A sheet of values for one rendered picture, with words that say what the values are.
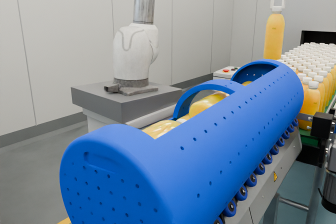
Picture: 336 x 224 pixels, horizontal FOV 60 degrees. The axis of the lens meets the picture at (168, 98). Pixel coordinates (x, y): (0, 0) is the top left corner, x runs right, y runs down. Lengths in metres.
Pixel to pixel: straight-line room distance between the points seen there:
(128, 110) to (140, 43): 0.29
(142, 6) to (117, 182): 1.06
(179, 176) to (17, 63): 3.01
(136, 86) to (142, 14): 0.37
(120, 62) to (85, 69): 2.53
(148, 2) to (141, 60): 0.32
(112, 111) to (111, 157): 0.70
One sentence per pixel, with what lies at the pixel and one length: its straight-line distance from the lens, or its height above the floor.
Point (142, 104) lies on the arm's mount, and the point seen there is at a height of 1.05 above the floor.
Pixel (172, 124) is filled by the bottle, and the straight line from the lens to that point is 0.61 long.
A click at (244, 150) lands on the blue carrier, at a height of 1.14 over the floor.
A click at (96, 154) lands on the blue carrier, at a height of 1.20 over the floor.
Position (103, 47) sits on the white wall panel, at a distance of 3.87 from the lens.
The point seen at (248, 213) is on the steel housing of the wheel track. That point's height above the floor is 0.89.
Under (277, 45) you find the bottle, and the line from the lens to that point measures 1.30.
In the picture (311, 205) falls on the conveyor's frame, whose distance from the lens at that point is 1.95.
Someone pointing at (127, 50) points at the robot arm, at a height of 1.26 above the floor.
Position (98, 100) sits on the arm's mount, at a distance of 1.23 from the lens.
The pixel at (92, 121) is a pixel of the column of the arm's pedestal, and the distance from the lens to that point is 1.36.
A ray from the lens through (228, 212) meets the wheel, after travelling 0.76.
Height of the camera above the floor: 1.44
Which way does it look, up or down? 18 degrees down
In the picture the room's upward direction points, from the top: straight up
